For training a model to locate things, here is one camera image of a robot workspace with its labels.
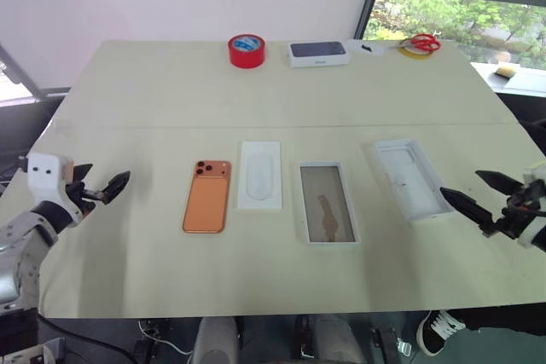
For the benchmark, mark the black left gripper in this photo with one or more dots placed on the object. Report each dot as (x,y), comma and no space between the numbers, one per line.
(87,197)

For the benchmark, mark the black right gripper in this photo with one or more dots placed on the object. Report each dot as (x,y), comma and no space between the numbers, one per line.
(522,206)

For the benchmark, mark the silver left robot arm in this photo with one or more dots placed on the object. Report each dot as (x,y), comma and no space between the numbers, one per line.
(25,232)

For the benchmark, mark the white empty box base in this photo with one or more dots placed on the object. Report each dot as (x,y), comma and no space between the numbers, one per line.
(409,180)

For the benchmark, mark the phone box base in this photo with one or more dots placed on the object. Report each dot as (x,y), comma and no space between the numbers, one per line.
(326,206)

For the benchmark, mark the white phone tray insert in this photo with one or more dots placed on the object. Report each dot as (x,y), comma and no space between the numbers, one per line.
(260,176)

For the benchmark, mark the closed white phone box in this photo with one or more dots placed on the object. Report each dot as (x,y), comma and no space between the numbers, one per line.
(317,50)

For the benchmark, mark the orange smartphone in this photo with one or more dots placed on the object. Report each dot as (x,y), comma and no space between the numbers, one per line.
(205,206)

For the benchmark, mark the dark trouser leg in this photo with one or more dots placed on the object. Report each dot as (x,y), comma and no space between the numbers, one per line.
(503,312)

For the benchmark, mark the yellow sponge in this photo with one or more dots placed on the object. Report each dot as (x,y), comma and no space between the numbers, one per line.
(506,71)

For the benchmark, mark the black and white sneaker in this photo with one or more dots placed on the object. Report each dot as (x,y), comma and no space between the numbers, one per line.
(437,332)

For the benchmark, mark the yellow tape roll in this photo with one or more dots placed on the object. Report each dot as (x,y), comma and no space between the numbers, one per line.
(416,56)

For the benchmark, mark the white card with black mark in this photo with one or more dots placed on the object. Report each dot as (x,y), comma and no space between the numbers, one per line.
(377,48)

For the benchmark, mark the red tape roll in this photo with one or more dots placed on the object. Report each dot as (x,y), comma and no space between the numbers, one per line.
(245,59)

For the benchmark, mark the grey rounded shape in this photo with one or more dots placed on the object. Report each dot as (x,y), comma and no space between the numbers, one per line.
(217,342)
(337,342)

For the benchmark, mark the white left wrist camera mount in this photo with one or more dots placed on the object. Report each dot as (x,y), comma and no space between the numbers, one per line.
(44,176)

